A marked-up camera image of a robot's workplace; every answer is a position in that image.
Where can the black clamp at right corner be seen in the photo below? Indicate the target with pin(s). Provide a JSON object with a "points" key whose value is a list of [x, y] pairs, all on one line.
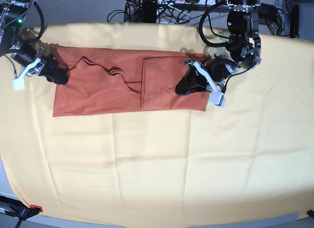
{"points": [[310, 213]]}

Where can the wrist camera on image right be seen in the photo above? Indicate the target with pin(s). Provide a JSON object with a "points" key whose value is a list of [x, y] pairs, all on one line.
{"points": [[217, 98]]}

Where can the black upright box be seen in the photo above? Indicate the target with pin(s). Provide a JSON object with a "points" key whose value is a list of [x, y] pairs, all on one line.
{"points": [[294, 22]]}

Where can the black power adapter brick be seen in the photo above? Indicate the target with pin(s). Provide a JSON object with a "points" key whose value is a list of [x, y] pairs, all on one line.
{"points": [[267, 11]]}

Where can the black vertical stand post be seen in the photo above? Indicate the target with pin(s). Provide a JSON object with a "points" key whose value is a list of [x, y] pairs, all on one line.
{"points": [[149, 11]]}

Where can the black and red bar clamp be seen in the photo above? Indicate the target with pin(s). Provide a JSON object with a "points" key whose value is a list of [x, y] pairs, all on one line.
{"points": [[15, 208]]}

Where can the terracotta orange T-shirt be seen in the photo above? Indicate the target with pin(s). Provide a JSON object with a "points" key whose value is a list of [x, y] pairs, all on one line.
{"points": [[107, 81]]}

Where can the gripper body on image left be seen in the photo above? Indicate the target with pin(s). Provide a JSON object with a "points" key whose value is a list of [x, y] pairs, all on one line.
{"points": [[29, 55]]}

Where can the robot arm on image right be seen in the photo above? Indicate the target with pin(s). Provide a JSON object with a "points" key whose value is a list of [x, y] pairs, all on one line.
{"points": [[243, 45]]}

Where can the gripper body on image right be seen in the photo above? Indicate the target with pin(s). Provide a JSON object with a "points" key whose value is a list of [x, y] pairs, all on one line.
{"points": [[220, 68]]}

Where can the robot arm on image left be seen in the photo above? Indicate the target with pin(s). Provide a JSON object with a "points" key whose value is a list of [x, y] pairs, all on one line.
{"points": [[15, 48]]}

